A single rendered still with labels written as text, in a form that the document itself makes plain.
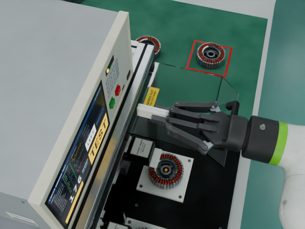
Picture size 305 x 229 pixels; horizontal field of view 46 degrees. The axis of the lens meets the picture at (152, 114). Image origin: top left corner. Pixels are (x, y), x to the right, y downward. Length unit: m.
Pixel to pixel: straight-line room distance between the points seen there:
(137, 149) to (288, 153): 0.45
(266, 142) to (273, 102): 1.62
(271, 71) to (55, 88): 1.97
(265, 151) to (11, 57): 0.53
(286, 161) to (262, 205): 1.27
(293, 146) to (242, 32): 0.92
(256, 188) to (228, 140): 1.31
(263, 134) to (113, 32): 0.36
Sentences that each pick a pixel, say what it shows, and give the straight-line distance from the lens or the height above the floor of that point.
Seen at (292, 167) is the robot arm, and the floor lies 1.20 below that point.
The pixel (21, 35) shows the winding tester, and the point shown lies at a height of 1.32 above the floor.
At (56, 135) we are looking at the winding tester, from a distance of 0.63.
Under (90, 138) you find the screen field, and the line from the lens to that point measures 0.73.
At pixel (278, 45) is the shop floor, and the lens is 2.68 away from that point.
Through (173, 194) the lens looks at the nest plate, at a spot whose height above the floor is 0.78.
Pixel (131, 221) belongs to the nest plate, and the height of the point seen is 0.78.
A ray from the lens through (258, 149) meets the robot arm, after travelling 0.75.
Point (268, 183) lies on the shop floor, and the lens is 2.08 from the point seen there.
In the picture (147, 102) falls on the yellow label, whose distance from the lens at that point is 0.95.
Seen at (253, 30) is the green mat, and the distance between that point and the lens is 1.62.
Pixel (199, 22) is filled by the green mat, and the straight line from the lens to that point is 1.61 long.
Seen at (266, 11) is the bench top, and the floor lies 0.75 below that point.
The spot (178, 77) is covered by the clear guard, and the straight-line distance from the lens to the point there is 1.00.
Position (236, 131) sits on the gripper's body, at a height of 1.22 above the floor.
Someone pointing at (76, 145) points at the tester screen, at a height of 1.28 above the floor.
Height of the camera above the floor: 1.85
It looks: 58 degrees down
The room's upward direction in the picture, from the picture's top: straight up
